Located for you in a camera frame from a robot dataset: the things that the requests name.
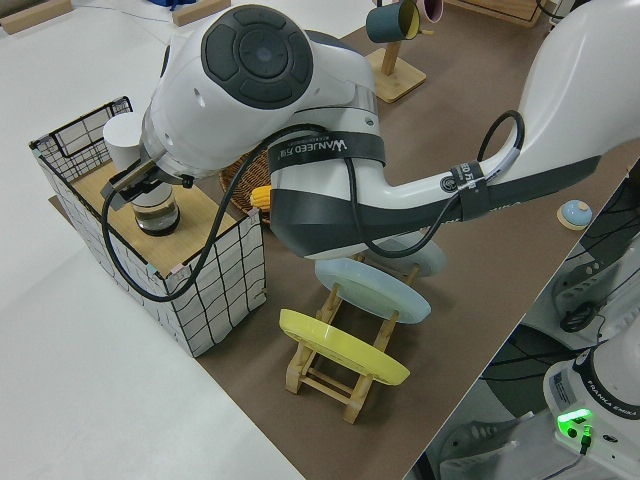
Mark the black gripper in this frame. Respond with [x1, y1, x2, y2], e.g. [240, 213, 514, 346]
[118, 167, 194, 203]

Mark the white bottle with glass base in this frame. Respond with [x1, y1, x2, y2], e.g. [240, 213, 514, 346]
[102, 112, 181, 237]

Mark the round brown wicker basket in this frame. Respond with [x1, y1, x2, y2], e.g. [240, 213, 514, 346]
[219, 149, 274, 226]

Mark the yellow corn cob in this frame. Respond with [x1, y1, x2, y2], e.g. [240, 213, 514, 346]
[249, 185, 274, 210]

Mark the light wooden block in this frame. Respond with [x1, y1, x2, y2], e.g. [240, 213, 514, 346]
[0, 0, 74, 36]
[172, 0, 233, 27]

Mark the yellow plate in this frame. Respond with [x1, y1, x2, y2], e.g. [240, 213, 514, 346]
[278, 308, 412, 387]

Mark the light blue plate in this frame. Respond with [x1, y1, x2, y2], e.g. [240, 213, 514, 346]
[313, 257, 433, 327]

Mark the wooden plate rack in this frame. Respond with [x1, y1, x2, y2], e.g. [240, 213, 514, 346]
[284, 264, 422, 426]

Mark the wooden mug tree stand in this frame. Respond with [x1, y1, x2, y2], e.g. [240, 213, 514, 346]
[363, 27, 436, 105]

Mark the grey plate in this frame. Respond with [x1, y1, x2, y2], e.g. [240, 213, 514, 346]
[367, 234, 448, 280]

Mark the dark blue mug yellow inside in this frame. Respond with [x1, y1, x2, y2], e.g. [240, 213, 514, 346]
[365, 0, 423, 44]

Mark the wooden drawer cabinet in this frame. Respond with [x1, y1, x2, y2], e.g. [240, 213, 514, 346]
[444, 0, 546, 27]

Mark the blue bell on wooden base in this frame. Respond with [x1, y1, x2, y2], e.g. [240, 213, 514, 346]
[556, 199, 594, 232]

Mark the white power strip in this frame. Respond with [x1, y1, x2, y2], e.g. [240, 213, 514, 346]
[552, 257, 634, 326]

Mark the grey wrist bracket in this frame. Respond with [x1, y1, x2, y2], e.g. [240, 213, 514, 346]
[101, 160, 157, 212]

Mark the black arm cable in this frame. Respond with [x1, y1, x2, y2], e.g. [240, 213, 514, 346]
[101, 109, 526, 304]

